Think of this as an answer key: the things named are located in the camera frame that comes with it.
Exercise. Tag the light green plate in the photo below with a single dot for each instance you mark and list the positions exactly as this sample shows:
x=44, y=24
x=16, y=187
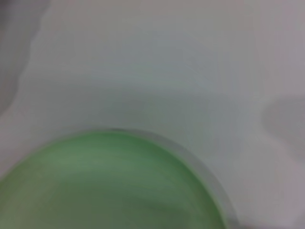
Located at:
x=107, y=186

